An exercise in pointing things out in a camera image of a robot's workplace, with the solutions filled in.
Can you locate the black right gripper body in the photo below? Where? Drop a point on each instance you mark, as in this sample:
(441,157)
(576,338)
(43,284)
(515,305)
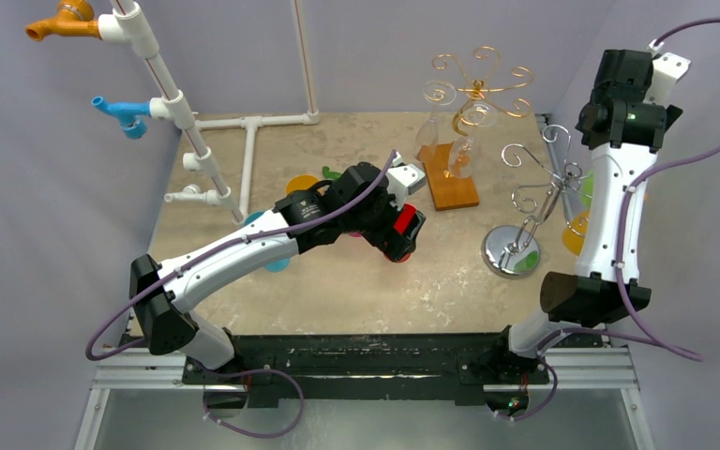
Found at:
(621,67)

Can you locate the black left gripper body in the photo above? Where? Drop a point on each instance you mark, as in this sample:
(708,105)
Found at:
(376,226)

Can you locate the red wine glass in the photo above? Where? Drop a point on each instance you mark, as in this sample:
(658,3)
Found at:
(393,242)

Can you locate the yellow wine glass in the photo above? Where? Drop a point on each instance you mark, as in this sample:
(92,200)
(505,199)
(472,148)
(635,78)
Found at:
(301,182)

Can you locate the clear wine glass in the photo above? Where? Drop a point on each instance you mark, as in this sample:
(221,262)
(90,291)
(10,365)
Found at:
(428,130)
(465,146)

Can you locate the blue wine glass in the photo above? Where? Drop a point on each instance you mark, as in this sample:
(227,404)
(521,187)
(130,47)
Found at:
(276,266)

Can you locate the orange wine glass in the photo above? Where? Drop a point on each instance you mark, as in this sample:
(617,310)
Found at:
(573,235)

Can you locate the green wine glass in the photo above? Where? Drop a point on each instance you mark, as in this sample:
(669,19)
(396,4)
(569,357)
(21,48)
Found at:
(586,190)

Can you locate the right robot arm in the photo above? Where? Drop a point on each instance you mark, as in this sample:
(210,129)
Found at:
(623,124)

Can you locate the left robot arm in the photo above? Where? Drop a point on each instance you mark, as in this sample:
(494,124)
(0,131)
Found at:
(166,293)

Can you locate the green faucet with white elbow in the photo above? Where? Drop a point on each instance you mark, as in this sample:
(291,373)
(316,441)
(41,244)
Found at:
(330,176)

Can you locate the wooden rack base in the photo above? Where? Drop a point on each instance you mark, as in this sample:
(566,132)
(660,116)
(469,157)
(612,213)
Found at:
(448,192)

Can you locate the blue faucet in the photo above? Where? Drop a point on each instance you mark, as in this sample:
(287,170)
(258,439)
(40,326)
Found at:
(129,115)

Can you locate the orange faucet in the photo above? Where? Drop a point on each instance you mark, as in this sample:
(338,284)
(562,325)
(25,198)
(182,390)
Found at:
(73,18)

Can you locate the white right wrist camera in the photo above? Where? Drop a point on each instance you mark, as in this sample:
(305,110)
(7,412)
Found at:
(668,69)

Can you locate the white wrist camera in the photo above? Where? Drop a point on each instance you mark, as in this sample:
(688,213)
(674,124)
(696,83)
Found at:
(668,69)
(403,180)

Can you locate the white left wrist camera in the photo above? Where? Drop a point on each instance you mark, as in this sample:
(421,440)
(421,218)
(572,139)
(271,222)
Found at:
(403,180)

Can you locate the chrome wire glass rack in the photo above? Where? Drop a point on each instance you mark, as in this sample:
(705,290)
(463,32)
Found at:
(512,251)

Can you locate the gold wire glass rack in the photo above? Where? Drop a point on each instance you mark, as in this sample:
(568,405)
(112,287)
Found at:
(474,89)

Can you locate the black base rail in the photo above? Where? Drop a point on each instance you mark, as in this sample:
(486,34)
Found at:
(469,369)

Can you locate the white PVC pipe frame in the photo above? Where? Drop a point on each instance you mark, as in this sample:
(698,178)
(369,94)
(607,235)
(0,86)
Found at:
(127,24)

